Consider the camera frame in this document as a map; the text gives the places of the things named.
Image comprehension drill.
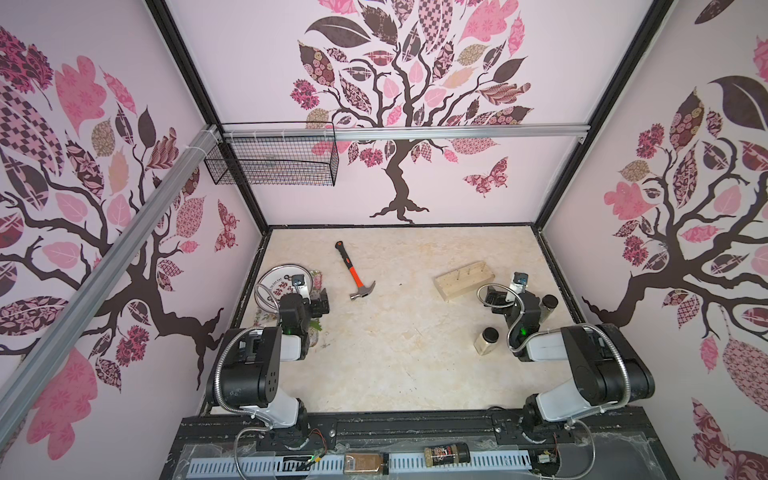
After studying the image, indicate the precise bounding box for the floral cloth mat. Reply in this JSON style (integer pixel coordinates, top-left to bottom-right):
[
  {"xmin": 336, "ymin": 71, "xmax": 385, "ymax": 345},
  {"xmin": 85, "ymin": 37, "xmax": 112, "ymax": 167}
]
[{"xmin": 252, "ymin": 270, "xmax": 323, "ymax": 348}]

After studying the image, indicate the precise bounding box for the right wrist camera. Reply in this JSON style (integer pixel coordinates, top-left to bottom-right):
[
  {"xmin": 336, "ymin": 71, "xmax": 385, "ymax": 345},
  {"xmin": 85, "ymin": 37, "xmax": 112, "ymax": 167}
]
[{"xmin": 510, "ymin": 272, "xmax": 529, "ymax": 295}]

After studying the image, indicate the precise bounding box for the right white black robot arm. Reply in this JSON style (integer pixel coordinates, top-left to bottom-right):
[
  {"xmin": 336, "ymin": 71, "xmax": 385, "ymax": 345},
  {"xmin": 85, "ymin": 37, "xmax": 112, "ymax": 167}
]
[{"xmin": 476, "ymin": 283, "xmax": 655, "ymax": 442}]

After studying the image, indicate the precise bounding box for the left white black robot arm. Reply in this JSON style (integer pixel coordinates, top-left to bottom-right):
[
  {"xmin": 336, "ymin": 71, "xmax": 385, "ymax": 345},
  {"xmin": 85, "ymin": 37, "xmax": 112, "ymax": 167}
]
[{"xmin": 205, "ymin": 289, "xmax": 329, "ymax": 435}]

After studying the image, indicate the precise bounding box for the aluminium rail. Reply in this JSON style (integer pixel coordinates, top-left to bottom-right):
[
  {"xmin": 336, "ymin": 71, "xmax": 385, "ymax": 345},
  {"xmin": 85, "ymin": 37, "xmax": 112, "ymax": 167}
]
[
  {"xmin": 222, "ymin": 123, "xmax": 590, "ymax": 141},
  {"xmin": 1, "ymin": 125, "xmax": 219, "ymax": 445}
]

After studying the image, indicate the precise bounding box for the black wire basket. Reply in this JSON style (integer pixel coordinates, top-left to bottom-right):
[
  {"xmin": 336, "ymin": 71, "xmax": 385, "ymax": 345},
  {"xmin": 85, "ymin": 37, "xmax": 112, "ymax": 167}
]
[{"xmin": 205, "ymin": 120, "xmax": 340, "ymax": 187}]

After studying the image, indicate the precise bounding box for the white round plate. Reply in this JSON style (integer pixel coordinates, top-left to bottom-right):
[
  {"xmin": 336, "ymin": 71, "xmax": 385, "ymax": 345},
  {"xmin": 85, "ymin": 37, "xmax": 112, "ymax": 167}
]
[{"xmin": 253, "ymin": 264, "xmax": 314, "ymax": 314}]

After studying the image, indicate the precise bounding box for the left aluminium rail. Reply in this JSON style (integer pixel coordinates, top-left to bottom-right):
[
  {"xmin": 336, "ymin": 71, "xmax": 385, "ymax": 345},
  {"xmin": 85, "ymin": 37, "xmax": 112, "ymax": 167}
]
[{"xmin": 1, "ymin": 125, "xmax": 219, "ymax": 445}]

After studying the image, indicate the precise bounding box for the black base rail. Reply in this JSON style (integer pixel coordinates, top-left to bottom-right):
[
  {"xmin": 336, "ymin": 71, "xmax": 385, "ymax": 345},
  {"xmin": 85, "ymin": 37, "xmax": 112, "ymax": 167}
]
[{"xmin": 160, "ymin": 406, "xmax": 678, "ymax": 479}]

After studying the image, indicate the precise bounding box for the rear aluminium rail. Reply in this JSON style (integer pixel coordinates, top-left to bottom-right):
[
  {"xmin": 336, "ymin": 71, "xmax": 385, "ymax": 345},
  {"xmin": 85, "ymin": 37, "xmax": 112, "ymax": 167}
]
[{"xmin": 222, "ymin": 123, "xmax": 590, "ymax": 141}]

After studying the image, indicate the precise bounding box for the white slotted cable duct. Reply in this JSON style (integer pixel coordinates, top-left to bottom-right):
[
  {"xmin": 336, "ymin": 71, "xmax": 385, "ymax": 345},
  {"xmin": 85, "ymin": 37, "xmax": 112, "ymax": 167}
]
[{"xmin": 181, "ymin": 450, "xmax": 532, "ymax": 479}]

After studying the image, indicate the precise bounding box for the wooden block with nails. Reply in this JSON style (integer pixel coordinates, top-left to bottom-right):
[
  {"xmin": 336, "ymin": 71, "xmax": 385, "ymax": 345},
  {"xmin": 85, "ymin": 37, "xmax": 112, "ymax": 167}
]
[{"xmin": 433, "ymin": 261, "xmax": 495, "ymax": 301}]

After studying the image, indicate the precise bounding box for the glass jar black lid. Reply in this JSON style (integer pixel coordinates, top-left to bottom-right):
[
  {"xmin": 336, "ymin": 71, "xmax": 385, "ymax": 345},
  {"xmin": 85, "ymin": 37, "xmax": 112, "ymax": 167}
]
[{"xmin": 473, "ymin": 327, "xmax": 500, "ymax": 356}]

